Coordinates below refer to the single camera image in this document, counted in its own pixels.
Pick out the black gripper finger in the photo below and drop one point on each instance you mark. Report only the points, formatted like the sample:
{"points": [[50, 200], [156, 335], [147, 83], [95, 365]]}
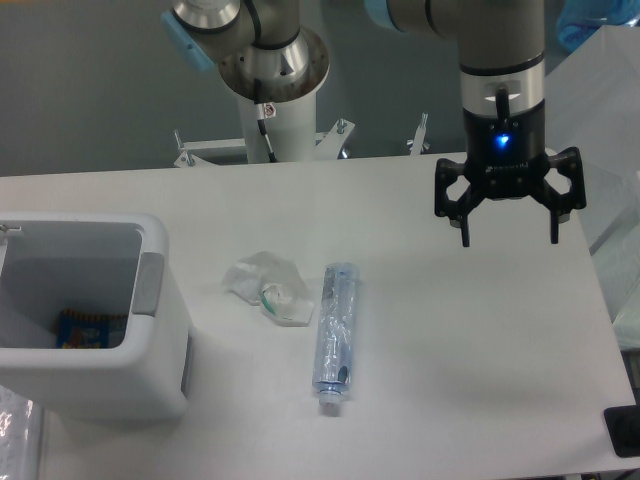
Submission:
{"points": [[568, 165], [447, 173]]}

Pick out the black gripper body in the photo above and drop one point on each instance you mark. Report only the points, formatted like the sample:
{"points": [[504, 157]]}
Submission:
{"points": [[506, 158]]}

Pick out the crushed clear plastic bottle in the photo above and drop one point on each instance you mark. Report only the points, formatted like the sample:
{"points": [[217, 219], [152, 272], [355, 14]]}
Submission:
{"points": [[333, 361]]}

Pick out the clear plastic wrapper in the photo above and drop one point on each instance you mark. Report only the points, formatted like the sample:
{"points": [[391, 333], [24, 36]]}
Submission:
{"points": [[272, 283]]}

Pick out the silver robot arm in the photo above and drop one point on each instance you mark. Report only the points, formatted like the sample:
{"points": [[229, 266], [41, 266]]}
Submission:
{"points": [[269, 61]]}

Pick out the white trash can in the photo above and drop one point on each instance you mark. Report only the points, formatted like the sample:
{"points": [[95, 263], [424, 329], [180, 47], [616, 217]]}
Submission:
{"points": [[98, 264]]}

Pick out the metal table clamp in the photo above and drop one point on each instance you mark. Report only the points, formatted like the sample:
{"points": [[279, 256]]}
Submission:
{"points": [[418, 145]]}

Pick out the translucent plastic storage box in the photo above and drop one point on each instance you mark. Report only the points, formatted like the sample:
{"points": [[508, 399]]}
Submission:
{"points": [[593, 103]]}

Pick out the blue plastic bag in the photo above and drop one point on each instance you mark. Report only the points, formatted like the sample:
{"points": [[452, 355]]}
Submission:
{"points": [[580, 19]]}

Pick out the black device at corner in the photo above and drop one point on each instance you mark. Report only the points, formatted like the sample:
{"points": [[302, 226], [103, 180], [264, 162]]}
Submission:
{"points": [[623, 427]]}

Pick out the blue snack packet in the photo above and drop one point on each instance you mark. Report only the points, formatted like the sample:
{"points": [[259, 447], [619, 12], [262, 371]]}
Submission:
{"points": [[79, 330]]}

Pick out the clear plastic sheet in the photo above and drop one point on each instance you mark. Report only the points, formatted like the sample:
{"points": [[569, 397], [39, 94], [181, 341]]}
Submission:
{"points": [[21, 435]]}

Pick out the white mounting bracket frame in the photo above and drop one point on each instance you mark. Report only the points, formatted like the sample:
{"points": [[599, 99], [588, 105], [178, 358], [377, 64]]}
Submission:
{"points": [[329, 145]]}

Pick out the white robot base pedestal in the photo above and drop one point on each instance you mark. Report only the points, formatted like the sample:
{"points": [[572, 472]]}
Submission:
{"points": [[293, 123]]}

